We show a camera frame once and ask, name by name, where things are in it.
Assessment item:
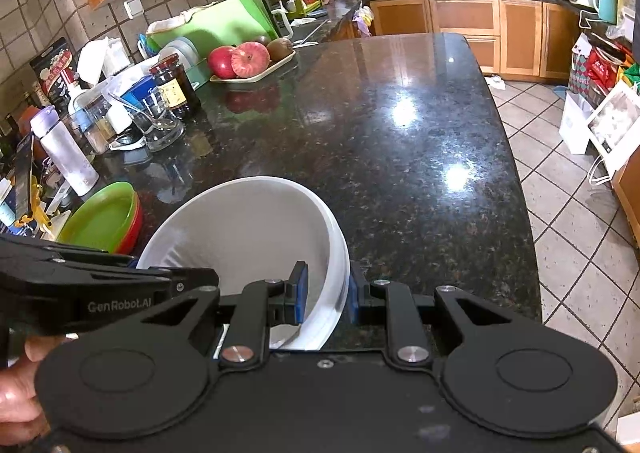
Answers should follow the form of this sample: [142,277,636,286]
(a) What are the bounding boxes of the blue and white carton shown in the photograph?
[121,76,161,109]

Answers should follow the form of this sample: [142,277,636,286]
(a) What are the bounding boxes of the beige cloth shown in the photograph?
[146,8,211,36]

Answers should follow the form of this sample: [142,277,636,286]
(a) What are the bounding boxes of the teal mug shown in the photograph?
[592,0,619,25]

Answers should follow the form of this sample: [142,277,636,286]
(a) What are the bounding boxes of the glass cup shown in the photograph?
[131,93,186,152]

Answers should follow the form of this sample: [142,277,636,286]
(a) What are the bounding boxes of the white paper bag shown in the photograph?
[559,90,596,155]

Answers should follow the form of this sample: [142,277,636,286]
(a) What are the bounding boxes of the green cutting board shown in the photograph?
[147,0,278,51]

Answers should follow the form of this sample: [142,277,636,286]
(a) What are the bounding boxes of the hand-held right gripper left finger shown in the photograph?
[135,261,308,368]

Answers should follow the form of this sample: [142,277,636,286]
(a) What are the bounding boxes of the white window box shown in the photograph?
[586,80,640,174]

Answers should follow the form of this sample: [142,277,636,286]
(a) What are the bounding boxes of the smartphone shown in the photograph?
[14,133,36,224]

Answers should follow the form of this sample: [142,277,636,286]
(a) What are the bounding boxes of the white patterned gift bag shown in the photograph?
[567,33,593,94]

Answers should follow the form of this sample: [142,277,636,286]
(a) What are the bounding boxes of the metal spoon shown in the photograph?
[106,89,177,130]

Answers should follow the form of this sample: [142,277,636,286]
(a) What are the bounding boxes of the yellow phone stand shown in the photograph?
[15,176,53,229]

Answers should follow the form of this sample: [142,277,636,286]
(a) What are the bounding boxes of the green plate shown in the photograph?
[56,182,140,254]

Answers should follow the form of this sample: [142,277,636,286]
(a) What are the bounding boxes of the person's left hand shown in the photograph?
[0,335,66,446]

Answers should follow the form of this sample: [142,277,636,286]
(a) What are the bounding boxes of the clear plastic container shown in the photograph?
[100,56,161,101]

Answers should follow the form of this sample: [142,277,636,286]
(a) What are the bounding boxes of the clear round lid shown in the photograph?
[159,37,201,69]

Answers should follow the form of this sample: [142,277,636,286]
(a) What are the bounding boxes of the dark sauce jar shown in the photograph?
[149,53,202,121]

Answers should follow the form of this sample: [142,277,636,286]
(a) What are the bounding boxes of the white bottle with purple lid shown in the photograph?
[30,106,100,197]

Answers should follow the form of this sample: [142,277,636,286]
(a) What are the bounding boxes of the wooden base cabinets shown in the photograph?
[367,0,581,81]

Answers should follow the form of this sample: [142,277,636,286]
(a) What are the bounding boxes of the red plate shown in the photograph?
[117,220,144,256]

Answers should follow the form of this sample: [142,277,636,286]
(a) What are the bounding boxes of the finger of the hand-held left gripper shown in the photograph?
[0,233,138,268]
[45,259,221,305]

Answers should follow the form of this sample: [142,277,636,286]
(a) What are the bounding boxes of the red gift bag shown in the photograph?
[585,46,628,86]

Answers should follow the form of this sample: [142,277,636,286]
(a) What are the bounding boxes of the black snack bag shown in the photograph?
[30,37,81,106]

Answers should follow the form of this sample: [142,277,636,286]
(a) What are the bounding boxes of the dark red apple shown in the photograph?
[207,46,238,80]

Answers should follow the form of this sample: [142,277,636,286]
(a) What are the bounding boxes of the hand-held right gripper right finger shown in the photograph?
[348,273,513,368]

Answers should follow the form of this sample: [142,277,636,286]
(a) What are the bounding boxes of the orange plate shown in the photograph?
[112,190,144,254]

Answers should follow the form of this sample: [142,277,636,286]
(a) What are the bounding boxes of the clear glass jar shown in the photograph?
[75,98,113,154]

